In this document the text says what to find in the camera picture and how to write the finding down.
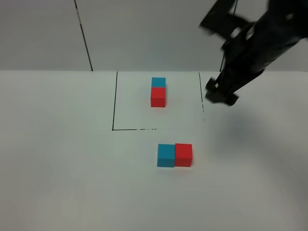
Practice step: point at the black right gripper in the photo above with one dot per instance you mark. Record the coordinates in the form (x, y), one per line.
(251, 46)

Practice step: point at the red template cube block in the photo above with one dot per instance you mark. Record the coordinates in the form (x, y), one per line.
(158, 97)

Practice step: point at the blue template cube block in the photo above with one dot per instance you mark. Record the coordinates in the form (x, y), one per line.
(158, 82)

